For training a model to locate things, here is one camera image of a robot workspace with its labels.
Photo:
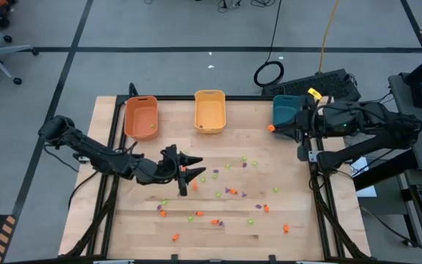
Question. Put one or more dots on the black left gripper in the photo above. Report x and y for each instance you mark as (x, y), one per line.
(163, 170)

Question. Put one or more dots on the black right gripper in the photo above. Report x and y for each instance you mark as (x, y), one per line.
(311, 122)

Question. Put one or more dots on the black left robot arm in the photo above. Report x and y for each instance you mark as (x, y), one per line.
(86, 150)

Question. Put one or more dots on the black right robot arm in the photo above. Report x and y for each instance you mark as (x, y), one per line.
(365, 149)

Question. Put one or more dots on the teal plastic bin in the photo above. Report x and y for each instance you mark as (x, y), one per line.
(284, 110)

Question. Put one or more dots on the yellow plastic bin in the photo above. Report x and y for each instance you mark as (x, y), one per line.
(210, 113)

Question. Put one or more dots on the black computer case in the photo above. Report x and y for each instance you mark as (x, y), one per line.
(328, 78)

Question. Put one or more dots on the orange plastic bin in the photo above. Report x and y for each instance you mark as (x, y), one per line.
(139, 117)

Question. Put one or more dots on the white paper sheet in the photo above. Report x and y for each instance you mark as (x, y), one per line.
(366, 190)

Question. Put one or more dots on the black desk beam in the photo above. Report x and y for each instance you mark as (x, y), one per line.
(383, 170)

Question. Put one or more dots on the black camera bracket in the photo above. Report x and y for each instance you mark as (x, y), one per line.
(133, 91)

